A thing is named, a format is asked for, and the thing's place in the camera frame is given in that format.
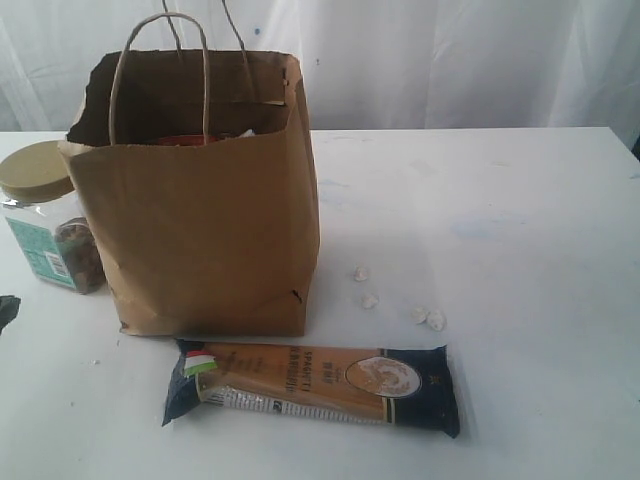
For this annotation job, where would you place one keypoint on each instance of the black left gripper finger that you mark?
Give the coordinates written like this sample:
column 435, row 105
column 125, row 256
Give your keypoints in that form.
column 9, row 309

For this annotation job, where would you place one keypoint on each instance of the clear nut jar gold lid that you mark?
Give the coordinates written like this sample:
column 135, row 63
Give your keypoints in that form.
column 45, row 215

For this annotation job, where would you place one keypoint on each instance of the kraft pouch with orange label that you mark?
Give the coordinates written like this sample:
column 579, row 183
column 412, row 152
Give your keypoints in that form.
column 187, row 140

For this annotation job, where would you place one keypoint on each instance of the small white blue milk carton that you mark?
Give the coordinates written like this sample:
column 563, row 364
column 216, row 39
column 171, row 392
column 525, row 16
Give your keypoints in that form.
column 247, row 133

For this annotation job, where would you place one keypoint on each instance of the brown paper shopping bag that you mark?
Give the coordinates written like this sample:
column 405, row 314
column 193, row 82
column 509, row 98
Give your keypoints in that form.
column 219, row 239

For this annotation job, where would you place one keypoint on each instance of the spaghetti pack dark blue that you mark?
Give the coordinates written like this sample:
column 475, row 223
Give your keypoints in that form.
column 379, row 386

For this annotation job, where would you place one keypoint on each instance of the white backdrop curtain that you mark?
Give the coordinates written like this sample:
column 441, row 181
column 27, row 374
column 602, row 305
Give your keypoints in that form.
column 366, row 64

